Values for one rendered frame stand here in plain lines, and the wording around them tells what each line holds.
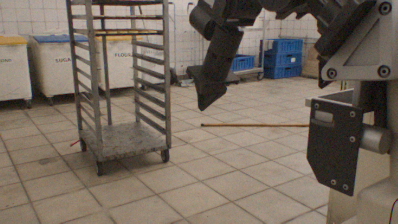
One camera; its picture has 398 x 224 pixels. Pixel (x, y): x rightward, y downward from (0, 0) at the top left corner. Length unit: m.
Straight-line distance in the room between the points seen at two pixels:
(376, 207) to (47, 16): 4.49
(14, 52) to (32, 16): 0.81
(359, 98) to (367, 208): 0.19
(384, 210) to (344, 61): 0.29
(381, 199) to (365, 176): 0.80
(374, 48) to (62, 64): 3.90
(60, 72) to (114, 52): 0.66
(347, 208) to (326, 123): 0.93
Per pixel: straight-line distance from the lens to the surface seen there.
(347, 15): 0.48
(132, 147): 2.36
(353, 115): 0.66
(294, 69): 6.15
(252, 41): 6.44
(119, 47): 4.42
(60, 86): 4.27
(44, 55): 4.19
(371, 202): 0.71
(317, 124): 0.69
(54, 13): 4.87
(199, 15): 0.75
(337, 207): 1.61
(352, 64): 0.52
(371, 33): 0.51
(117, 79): 4.46
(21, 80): 4.18
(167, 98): 2.29
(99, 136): 2.20
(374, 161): 1.46
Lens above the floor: 0.97
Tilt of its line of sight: 16 degrees down
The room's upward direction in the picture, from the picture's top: straight up
